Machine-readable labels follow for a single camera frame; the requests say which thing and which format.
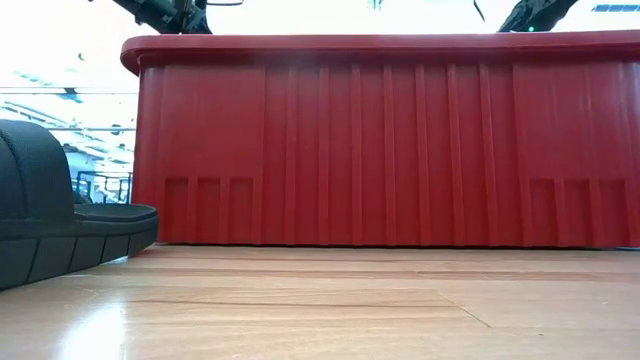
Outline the black metal railing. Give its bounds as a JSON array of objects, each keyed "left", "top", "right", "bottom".
[{"left": 73, "top": 170, "right": 134, "bottom": 205}]

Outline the red plastic ribbed bin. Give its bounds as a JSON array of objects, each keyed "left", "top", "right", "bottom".
[{"left": 119, "top": 29, "right": 640, "bottom": 250}]

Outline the black slide sandal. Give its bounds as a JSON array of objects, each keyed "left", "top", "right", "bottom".
[{"left": 0, "top": 118, "right": 160, "bottom": 292}]

